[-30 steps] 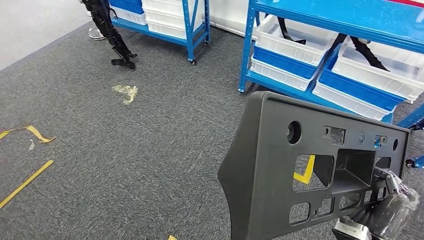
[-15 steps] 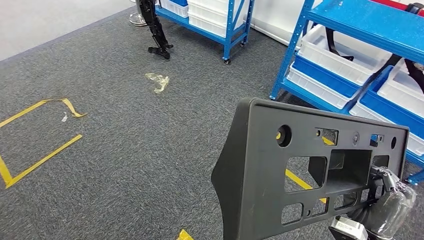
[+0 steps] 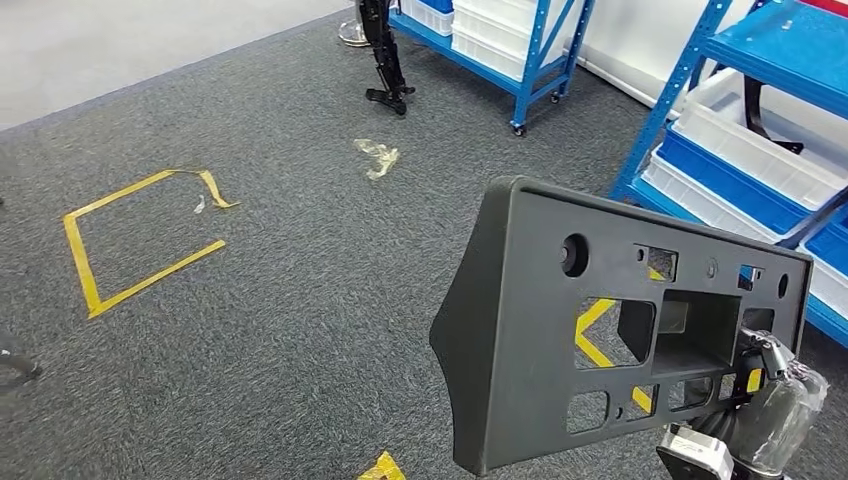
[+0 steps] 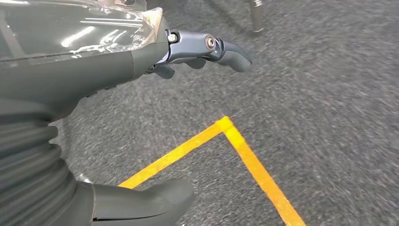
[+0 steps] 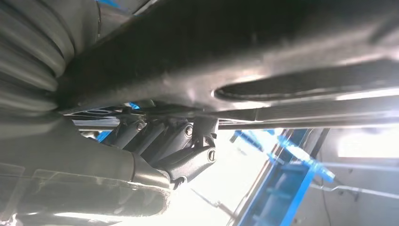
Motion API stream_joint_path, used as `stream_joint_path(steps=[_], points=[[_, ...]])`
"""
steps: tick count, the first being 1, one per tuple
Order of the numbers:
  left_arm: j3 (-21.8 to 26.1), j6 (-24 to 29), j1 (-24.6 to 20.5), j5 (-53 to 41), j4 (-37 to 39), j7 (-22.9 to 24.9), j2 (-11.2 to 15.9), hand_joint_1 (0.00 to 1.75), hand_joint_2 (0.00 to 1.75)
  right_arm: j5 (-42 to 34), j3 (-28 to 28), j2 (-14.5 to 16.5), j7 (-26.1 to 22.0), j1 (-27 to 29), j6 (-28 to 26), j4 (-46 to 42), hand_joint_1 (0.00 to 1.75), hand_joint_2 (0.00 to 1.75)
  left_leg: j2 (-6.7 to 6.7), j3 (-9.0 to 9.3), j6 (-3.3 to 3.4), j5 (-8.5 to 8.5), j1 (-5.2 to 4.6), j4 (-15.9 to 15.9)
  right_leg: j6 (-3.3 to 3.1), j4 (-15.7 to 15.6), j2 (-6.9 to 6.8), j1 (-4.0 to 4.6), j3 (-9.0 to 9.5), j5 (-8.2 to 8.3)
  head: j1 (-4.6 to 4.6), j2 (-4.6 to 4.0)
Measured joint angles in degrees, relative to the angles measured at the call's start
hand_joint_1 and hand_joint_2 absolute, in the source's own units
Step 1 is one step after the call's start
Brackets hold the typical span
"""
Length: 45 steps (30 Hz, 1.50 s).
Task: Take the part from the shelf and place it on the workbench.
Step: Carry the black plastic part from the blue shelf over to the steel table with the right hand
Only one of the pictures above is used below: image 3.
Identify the white plastic bin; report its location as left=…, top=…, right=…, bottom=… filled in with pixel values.
left=640, top=150, right=800, bottom=246
left=453, top=0, right=539, bottom=41
left=399, top=0, right=456, bottom=38
left=796, top=246, right=848, bottom=321
left=670, top=68, right=848, bottom=213
left=450, top=26, right=570, bottom=82

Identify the yellow floor tape strip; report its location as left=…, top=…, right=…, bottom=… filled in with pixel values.
left=574, top=268, right=666, bottom=415
left=357, top=451, right=407, bottom=480

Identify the black plastic plate bracket part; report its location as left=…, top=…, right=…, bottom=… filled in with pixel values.
left=429, top=175, right=815, bottom=477

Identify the chrome round base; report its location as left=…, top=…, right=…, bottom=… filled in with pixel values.
left=337, top=18, right=372, bottom=49

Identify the yellow floor tape square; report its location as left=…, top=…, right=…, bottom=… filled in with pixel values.
left=62, top=168, right=241, bottom=321

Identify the blue metal shelf rack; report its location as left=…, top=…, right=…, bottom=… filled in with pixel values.
left=389, top=0, right=598, bottom=138
left=609, top=0, right=848, bottom=349

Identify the clear plastic film scrap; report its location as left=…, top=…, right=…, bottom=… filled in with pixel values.
left=352, top=137, right=401, bottom=182

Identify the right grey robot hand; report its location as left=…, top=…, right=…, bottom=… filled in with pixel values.
left=703, top=327, right=831, bottom=476

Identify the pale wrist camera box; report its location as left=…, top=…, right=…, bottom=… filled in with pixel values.
left=655, top=427, right=737, bottom=480

